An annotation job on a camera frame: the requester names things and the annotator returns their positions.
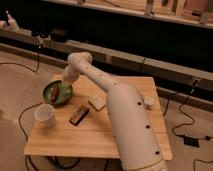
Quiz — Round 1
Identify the green ceramic bowl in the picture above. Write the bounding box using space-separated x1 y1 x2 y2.
43 80 73 105

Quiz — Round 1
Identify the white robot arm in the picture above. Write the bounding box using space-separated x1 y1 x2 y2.
62 52 169 171

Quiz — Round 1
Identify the brown sausage in bowl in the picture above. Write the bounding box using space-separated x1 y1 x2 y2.
50 86 59 102

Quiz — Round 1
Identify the dark chocolate bar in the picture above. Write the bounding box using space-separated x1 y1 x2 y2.
69 106 89 126

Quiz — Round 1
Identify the white plastic cup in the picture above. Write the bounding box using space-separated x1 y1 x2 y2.
34 104 56 128

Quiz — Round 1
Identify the black device on ledge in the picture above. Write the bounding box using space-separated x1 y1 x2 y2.
50 29 69 43

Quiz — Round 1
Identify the wooden table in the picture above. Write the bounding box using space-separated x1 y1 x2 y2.
24 75 172 160

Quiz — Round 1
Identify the black power adapter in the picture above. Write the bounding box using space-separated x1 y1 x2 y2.
183 136 199 147

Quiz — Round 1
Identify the black floor cable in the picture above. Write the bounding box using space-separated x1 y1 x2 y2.
18 101 81 171

